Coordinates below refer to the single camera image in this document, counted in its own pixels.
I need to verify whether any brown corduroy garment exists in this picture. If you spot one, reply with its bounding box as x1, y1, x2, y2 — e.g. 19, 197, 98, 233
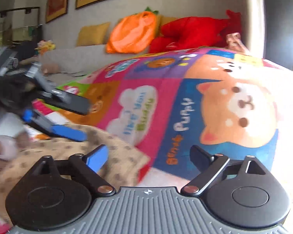
0, 123, 150, 223

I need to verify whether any person's hand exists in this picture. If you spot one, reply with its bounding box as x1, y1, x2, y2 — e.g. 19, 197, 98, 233
0, 109, 34, 179

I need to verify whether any beige sofa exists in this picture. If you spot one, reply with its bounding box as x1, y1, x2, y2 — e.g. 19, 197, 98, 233
21, 44, 147, 86

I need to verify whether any yellow plush toy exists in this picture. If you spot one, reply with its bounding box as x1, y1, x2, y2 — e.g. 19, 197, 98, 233
35, 40, 56, 55

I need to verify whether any yellow square pillow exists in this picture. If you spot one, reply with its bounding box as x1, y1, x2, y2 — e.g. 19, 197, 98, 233
76, 22, 111, 47

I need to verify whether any colourful cartoon play mat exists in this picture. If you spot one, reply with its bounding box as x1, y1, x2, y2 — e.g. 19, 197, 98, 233
0, 46, 293, 234

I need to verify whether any orange pumpkin plush cushion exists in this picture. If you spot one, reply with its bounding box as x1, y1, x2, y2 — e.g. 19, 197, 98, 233
106, 7, 161, 54

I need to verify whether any pink cloth toy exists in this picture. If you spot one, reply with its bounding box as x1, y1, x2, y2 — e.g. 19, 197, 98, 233
226, 32, 250, 55

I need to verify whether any red plush cushion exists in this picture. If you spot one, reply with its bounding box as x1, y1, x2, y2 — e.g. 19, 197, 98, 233
149, 10, 242, 53

